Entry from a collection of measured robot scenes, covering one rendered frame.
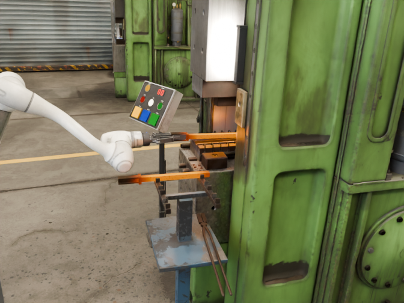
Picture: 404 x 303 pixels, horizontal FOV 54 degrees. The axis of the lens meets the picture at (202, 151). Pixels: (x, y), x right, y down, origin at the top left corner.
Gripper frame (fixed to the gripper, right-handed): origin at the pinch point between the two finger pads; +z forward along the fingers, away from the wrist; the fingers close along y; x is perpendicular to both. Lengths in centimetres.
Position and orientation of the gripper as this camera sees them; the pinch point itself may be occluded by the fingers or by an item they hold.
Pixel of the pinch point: (179, 136)
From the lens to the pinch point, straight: 216.8
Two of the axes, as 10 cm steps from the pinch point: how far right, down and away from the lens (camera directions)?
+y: 2.8, 3.6, -8.9
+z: 9.6, -0.8, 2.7
